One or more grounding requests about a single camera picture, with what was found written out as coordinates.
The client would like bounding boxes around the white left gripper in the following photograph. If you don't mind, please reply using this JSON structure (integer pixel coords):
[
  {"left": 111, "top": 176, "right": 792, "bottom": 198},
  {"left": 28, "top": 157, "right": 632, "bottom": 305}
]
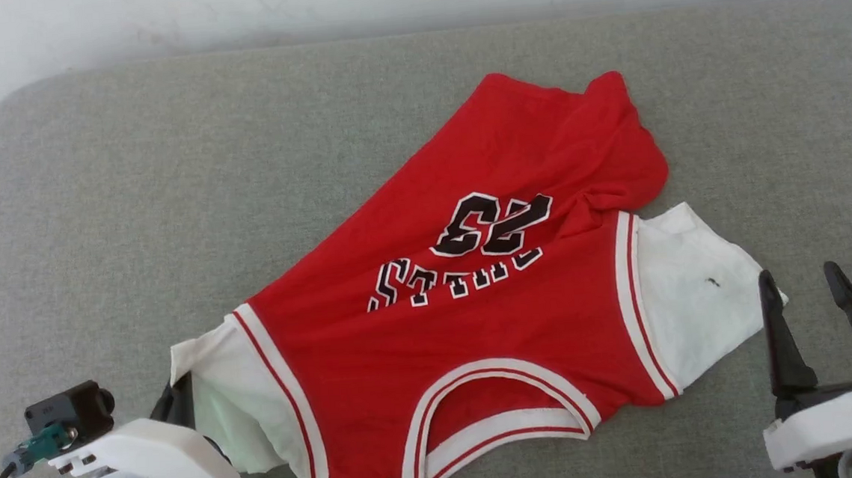
[{"left": 42, "top": 368, "right": 242, "bottom": 478}]

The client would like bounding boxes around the teal cable connector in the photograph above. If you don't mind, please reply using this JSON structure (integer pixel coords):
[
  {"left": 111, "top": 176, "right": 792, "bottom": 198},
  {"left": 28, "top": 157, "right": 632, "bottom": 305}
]
[{"left": 1, "top": 421, "right": 77, "bottom": 476}]

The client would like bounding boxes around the red white basketball jersey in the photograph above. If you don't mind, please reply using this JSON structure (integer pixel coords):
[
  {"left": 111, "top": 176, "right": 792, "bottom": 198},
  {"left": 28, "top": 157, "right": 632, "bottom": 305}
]
[{"left": 150, "top": 54, "right": 801, "bottom": 478}]

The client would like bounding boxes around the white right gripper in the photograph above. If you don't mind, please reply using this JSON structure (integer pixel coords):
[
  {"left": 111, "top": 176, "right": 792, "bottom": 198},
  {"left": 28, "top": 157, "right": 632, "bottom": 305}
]
[{"left": 751, "top": 260, "right": 852, "bottom": 473}]

